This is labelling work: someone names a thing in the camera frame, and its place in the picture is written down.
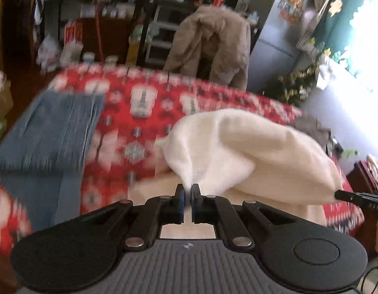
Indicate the white plastic drawers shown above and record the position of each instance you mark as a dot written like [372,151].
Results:
[158,30]

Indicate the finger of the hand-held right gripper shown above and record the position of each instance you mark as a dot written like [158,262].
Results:
[345,195]

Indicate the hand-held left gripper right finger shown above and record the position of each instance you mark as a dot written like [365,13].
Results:
[195,198]

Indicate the wooden bedside cabinet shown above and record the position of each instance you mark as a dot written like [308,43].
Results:
[360,177]

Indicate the white plastic bag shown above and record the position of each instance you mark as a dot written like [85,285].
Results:
[49,52]

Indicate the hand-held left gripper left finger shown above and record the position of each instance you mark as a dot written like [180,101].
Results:
[181,196]

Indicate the colourful fridge magnets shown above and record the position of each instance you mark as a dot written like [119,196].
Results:
[291,0]

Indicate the green printed curtain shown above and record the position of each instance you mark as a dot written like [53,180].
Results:
[345,21]

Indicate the red printed carton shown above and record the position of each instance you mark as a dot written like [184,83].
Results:
[74,30]

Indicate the silver refrigerator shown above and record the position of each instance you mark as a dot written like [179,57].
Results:
[274,49]

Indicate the blue denim jeans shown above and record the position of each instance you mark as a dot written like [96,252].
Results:
[48,134]

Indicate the grey sweatshirt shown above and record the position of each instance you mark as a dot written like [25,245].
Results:
[311,127]

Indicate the beige jacket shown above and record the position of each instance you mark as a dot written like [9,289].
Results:
[213,43]

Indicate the white cloth tie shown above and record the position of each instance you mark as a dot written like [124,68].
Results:
[325,72]

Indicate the small christmas tree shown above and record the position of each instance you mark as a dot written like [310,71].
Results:
[296,85]

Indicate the cream cloth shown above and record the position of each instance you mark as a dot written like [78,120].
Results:
[376,165]

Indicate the cream knit striped vest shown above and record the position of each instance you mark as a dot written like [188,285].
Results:
[238,147]

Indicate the red broom stick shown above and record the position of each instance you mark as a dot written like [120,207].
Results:
[99,33]

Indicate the green plastic plant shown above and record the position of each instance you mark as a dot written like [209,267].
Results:
[348,153]

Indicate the red printed blanket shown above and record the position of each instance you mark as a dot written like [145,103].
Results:
[127,104]

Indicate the black shelf rack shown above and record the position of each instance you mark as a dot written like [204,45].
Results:
[55,21]

